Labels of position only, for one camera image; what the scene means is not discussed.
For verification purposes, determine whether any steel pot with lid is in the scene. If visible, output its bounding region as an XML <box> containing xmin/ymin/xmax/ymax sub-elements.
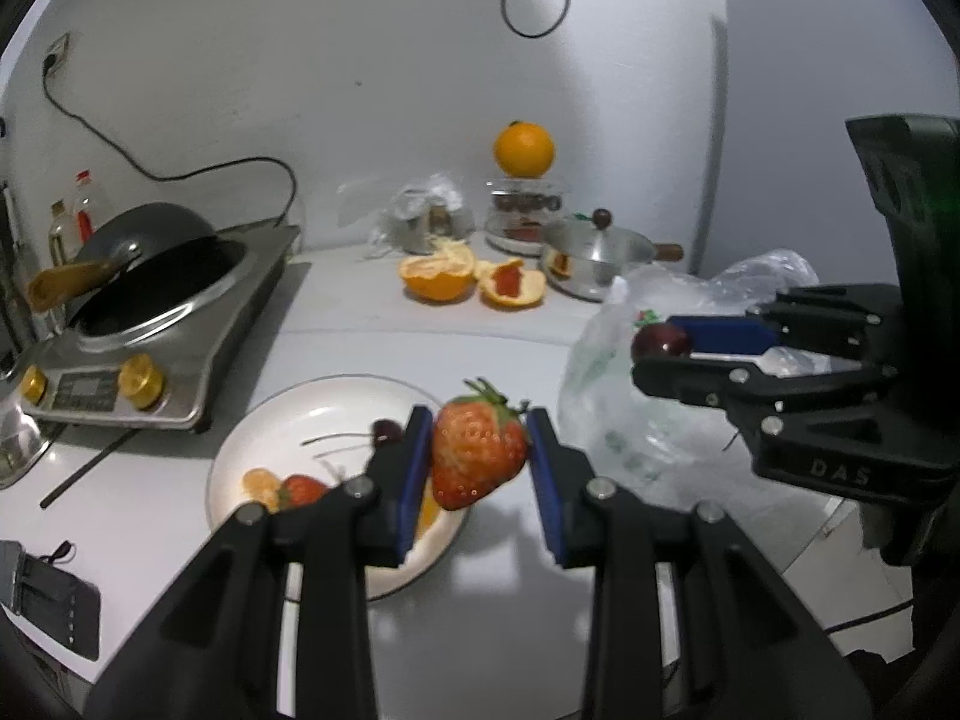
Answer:
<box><xmin>540</xmin><ymin>208</ymin><xmax>685</xmax><ymax>302</ymax></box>

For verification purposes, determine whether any small oil bottle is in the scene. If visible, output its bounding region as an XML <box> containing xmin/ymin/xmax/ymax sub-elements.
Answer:
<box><xmin>47</xmin><ymin>200</ymin><xmax>74</xmax><ymax>265</ymax></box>

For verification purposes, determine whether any half peeled orange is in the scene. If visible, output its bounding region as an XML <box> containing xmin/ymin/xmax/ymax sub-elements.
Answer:
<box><xmin>397</xmin><ymin>236</ymin><xmax>479</xmax><ymax>305</ymax></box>
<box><xmin>474</xmin><ymin>257</ymin><xmax>547</xmax><ymax>312</ymax></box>

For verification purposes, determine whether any plastic wrapped metal cup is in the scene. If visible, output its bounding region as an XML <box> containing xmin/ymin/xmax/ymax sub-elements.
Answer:
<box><xmin>379</xmin><ymin>176</ymin><xmax>475</xmax><ymax>256</ymax></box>

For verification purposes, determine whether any steel bowl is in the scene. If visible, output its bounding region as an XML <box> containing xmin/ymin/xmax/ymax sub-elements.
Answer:
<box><xmin>0</xmin><ymin>390</ymin><xmax>52</xmax><ymax>490</ymax></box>

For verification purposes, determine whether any black chopstick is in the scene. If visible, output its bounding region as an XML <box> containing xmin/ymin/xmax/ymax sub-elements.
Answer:
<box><xmin>39</xmin><ymin>429</ymin><xmax>140</xmax><ymax>509</ymax></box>

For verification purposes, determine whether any glass jar of cherries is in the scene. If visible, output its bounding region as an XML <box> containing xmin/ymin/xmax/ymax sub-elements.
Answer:
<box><xmin>484</xmin><ymin>176</ymin><xmax>569</xmax><ymax>254</ymax></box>

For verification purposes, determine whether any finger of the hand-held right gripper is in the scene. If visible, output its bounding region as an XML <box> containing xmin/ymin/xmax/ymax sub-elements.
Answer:
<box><xmin>684</xmin><ymin>283</ymin><xmax>901</xmax><ymax>370</ymax></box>
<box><xmin>630</xmin><ymin>352</ymin><xmax>899</xmax><ymax>437</ymax></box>

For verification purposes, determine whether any red strawberry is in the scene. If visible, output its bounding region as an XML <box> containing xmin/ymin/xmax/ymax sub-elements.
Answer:
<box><xmin>429</xmin><ymin>379</ymin><xmax>532</xmax><ymax>512</ymax></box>
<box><xmin>277</xmin><ymin>474</ymin><xmax>331</xmax><ymax>511</ymax></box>

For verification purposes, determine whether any black wok with wooden handle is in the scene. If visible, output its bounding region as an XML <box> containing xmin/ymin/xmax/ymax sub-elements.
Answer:
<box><xmin>28</xmin><ymin>202</ymin><xmax>248</xmax><ymax>338</ymax></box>

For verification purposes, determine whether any clear plastic bag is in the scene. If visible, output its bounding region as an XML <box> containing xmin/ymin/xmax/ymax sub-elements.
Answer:
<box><xmin>559</xmin><ymin>247</ymin><xmax>826</xmax><ymax>518</ymax></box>

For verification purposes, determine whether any dark red cherry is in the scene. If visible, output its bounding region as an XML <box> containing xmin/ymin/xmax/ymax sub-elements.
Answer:
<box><xmin>631</xmin><ymin>322</ymin><xmax>692</xmax><ymax>362</ymax></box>
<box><xmin>300</xmin><ymin>418</ymin><xmax>406</xmax><ymax>466</ymax></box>

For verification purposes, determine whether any steel induction cooker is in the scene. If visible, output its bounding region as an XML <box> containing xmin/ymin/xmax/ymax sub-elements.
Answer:
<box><xmin>19</xmin><ymin>217</ymin><xmax>302</xmax><ymax>432</ymax></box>

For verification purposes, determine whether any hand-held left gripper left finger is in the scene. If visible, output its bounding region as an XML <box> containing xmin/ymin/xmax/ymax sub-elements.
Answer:
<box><xmin>82</xmin><ymin>403</ymin><xmax>436</xmax><ymax>720</ymax></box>

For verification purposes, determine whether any red capped clear bottle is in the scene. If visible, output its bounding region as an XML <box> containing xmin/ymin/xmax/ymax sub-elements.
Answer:
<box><xmin>73</xmin><ymin>170</ymin><xmax>102</xmax><ymax>241</ymax></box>

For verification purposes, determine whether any white plate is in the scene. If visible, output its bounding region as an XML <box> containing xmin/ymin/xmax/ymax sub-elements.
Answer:
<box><xmin>205</xmin><ymin>375</ymin><xmax>473</xmax><ymax>601</ymax></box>

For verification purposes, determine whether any whole orange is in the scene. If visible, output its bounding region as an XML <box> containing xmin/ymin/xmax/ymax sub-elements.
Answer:
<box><xmin>493</xmin><ymin>120</ymin><xmax>556</xmax><ymax>179</ymax></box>

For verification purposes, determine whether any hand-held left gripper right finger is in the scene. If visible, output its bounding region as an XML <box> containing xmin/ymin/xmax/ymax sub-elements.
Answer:
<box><xmin>525</xmin><ymin>406</ymin><xmax>875</xmax><ymax>720</ymax></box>

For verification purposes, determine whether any black power cable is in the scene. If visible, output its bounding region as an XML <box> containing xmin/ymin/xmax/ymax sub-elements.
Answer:
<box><xmin>41</xmin><ymin>52</ymin><xmax>297</xmax><ymax>230</ymax></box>

